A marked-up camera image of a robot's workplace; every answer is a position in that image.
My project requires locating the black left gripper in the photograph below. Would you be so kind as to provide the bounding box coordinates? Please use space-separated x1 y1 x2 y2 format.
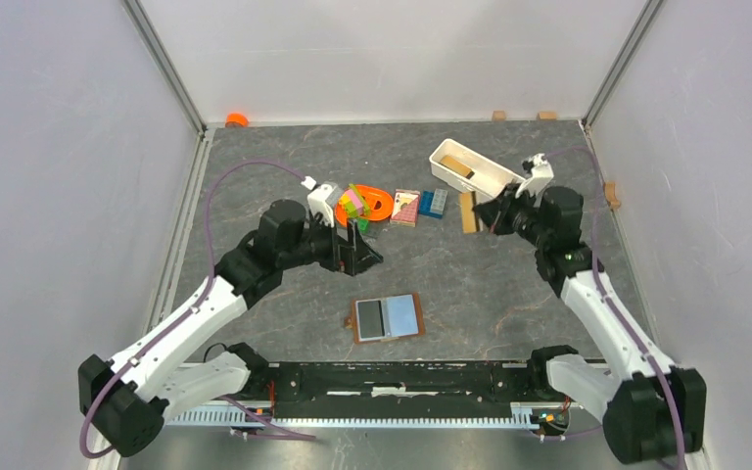
279 209 383 276

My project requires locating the tan card in tray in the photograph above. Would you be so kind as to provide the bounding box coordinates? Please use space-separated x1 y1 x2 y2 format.
441 155 475 179

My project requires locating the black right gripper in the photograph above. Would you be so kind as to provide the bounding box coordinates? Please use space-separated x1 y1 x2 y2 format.
472 184 550 250

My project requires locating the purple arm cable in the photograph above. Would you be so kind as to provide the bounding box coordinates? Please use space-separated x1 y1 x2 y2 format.
538 145 685 466
78 159 319 460

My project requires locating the pink yellow green block stack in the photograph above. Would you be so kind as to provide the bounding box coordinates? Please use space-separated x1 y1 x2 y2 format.
338 184 371 218

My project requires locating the white rectangular plastic tray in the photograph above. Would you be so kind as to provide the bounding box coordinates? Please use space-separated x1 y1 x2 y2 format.
428 139 525 202

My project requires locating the grey card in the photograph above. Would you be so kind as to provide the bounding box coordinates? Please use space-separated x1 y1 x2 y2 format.
355 300 385 341

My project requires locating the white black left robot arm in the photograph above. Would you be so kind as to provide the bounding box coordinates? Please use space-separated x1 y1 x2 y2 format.
77 200 383 458

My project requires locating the green building block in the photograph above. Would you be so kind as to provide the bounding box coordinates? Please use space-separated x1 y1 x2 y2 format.
357 218 370 234

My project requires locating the blue grey building block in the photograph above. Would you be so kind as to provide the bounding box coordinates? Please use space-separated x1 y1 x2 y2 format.
418 189 447 219

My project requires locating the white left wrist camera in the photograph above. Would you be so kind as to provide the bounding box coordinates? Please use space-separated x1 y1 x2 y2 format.
306 182 343 228

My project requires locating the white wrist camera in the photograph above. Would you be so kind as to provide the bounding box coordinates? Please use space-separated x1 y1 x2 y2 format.
515 153 554 198
306 182 343 228

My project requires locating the curved wooden piece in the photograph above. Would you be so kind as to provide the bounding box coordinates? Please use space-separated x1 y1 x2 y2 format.
603 181 622 211

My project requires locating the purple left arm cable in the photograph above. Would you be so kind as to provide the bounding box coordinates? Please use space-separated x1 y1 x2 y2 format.
78 159 319 460

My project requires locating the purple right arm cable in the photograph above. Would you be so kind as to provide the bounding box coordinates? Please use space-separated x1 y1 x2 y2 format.
538 145 685 466

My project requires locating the white slotted cable duct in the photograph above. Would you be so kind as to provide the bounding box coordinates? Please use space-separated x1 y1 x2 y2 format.
162 404 546 430

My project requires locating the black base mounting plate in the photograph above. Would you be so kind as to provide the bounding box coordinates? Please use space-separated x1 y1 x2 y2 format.
230 360 573 420

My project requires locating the dark grey block baseplate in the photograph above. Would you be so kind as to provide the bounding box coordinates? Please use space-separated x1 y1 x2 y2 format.
362 223 383 240

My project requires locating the red playing card box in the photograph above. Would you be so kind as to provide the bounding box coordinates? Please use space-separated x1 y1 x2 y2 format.
390 189 421 227

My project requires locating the orange tape roll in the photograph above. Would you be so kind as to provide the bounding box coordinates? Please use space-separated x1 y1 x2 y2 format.
224 113 249 127

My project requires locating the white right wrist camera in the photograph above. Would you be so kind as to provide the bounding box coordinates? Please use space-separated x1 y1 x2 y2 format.
515 153 554 198

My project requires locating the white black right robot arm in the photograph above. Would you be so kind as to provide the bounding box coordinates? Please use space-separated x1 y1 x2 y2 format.
472 183 707 464

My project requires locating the brown leather card holder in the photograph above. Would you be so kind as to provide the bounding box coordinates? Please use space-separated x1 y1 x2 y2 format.
344 293 426 344

